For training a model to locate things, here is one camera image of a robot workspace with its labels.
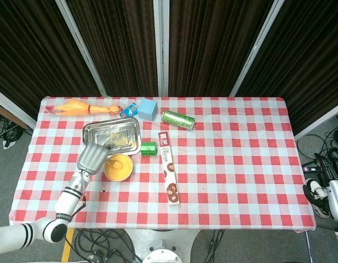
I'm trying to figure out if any yellow rubber chicken toy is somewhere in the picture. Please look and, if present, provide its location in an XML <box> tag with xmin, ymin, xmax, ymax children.
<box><xmin>45</xmin><ymin>99</ymin><xmax>124</xmax><ymax>117</ymax></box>

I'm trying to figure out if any black floor cable bundle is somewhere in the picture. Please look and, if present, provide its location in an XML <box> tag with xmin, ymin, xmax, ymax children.
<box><xmin>204</xmin><ymin>229</ymin><xmax>226</xmax><ymax>263</ymax></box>
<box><xmin>297</xmin><ymin>112</ymin><xmax>338</xmax><ymax>165</ymax></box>
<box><xmin>63</xmin><ymin>228</ymin><xmax>142</xmax><ymax>263</ymax></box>
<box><xmin>0</xmin><ymin>111</ymin><xmax>32</xmax><ymax>148</ymax></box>

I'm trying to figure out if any small blue carton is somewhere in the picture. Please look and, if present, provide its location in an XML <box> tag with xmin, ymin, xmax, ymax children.
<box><xmin>119</xmin><ymin>102</ymin><xmax>139</xmax><ymax>119</ymax></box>

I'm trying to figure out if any red white checkered tablecloth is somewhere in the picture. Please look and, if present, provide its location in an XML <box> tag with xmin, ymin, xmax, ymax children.
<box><xmin>9</xmin><ymin>96</ymin><xmax>317</xmax><ymax>233</ymax></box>

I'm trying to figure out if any dark brown curtain panel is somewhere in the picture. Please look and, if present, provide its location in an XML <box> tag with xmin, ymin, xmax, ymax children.
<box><xmin>236</xmin><ymin>0</ymin><xmax>338</xmax><ymax>135</ymax></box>
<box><xmin>168</xmin><ymin>0</ymin><xmax>274</xmax><ymax>97</ymax></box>
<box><xmin>66</xmin><ymin>0</ymin><xmax>159</xmax><ymax>97</ymax></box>
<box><xmin>0</xmin><ymin>0</ymin><xmax>101</xmax><ymax>119</ymax></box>

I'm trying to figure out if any light blue cube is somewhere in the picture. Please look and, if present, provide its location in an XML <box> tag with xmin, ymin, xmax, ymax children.
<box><xmin>137</xmin><ymin>99</ymin><xmax>158</xmax><ymax>121</ymax></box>

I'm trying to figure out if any yellow floor tape strip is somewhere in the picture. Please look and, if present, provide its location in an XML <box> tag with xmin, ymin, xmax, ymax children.
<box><xmin>61</xmin><ymin>228</ymin><xmax>75</xmax><ymax>262</ymax></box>

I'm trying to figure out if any yellow bowl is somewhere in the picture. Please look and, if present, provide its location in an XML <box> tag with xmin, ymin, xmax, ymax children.
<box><xmin>104</xmin><ymin>153</ymin><xmax>134</xmax><ymax>182</ymax></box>

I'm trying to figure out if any white partition frame post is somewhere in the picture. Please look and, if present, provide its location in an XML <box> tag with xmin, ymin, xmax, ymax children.
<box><xmin>294</xmin><ymin>101</ymin><xmax>338</xmax><ymax>141</ymax></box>
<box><xmin>0</xmin><ymin>87</ymin><xmax>37</xmax><ymax>129</ymax></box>
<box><xmin>55</xmin><ymin>0</ymin><xmax>111</xmax><ymax>97</ymax></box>
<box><xmin>153</xmin><ymin>0</ymin><xmax>169</xmax><ymax>97</ymax></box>
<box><xmin>229</xmin><ymin>0</ymin><xmax>285</xmax><ymax>97</ymax></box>

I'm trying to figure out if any long red white box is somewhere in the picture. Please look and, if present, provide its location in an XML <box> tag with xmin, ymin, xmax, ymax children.
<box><xmin>157</xmin><ymin>131</ymin><xmax>181</xmax><ymax>206</ymax></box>

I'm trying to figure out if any green toy block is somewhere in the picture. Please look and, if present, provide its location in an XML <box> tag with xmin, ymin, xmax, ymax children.
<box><xmin>140</xmin><ymin>141</ymin><xmax>157</xmax><ymax>157</ymax></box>

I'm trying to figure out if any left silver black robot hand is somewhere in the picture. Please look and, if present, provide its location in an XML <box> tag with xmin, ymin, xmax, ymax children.
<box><xmin>76</xmin><ymin>141</ymin><xmax>112</xmax><ymax>175</ymax></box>

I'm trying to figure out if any black white sneaker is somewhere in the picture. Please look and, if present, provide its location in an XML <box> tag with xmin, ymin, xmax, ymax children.
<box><xmin>302</xmin><ymin>178</ymin><xmax>333</xmax><ymax>219</ymax></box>

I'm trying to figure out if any green drink can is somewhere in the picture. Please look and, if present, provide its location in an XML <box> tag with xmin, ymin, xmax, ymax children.
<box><xmin>161</xmin><ymin>110</ymin><xmax>196</xmax><ymax>131</ymax></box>

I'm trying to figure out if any rectangular stainless steel tray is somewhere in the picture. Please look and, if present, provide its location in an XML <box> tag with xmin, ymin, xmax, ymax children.
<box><xmin>82</xmin><ymin>117</ymin><xmax>142</xmax><ymax>162</ymax></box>

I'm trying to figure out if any black power strip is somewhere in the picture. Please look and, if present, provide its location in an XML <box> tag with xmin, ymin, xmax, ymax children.
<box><xmin>302</xmin><ymin>164</ymin><xmax>324</xmax><ymax>173</ymax></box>

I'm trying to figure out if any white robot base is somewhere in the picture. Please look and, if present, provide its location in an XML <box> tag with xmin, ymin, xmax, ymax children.
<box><xmin>124</xmin><ymin>228</ymin><xmax>199</xmax><ymax>263</ymax></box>

